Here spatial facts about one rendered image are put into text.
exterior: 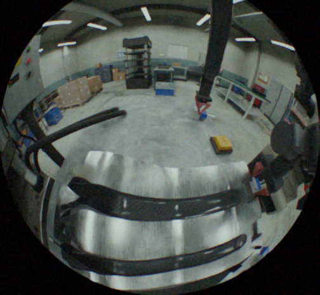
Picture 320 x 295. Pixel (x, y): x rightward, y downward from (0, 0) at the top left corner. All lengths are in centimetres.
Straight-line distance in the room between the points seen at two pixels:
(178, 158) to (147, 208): 20
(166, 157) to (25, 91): 75
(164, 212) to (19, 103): 70
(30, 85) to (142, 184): 68
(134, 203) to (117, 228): 5
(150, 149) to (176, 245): 28
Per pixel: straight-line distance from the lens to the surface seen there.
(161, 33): 658
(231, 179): 24
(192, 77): 45
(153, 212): 17
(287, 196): 68
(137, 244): 16
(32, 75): 69
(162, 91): 314
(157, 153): 32
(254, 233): 33
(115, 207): 16
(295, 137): 19
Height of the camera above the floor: 106
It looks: 44 degrees down
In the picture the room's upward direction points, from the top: 2 degrees clockwise
